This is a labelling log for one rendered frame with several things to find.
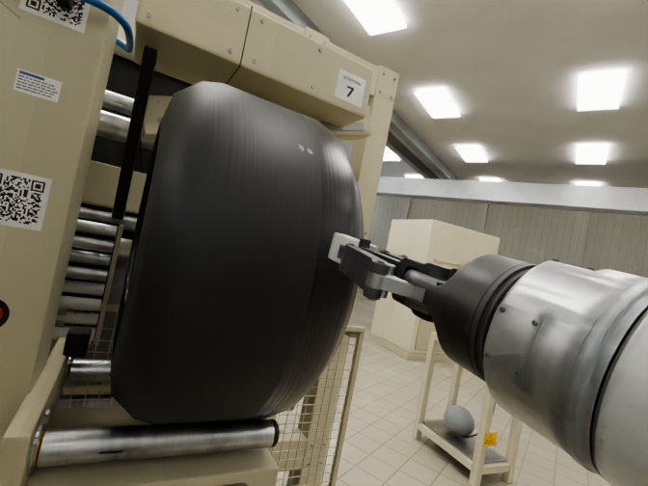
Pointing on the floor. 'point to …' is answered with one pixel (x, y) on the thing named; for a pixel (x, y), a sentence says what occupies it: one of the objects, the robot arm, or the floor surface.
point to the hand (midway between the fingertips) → (351, 253)
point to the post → (25, 319)
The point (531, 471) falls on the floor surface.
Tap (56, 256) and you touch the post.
